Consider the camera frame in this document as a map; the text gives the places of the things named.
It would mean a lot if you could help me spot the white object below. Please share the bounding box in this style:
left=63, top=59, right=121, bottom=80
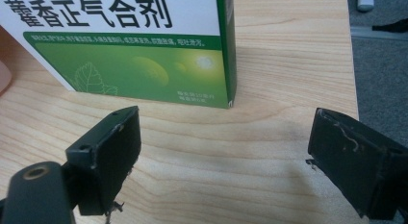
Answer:
left=356, top=0, right=375, bottom=12

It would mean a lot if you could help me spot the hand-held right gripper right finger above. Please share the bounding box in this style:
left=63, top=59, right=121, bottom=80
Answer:
left=307, top=107, right=408, bottom=221

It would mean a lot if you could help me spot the pink container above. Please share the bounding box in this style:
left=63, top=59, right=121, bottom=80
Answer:
left=0, top=60, right=13, bottom=96

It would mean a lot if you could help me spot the green and white medicine box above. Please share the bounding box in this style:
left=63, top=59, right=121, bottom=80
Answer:
left=0, top=0, right=239, bottom=110

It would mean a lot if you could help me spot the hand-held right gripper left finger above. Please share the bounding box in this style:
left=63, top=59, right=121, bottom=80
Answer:
left=64, top=105, right=142, bottom=217

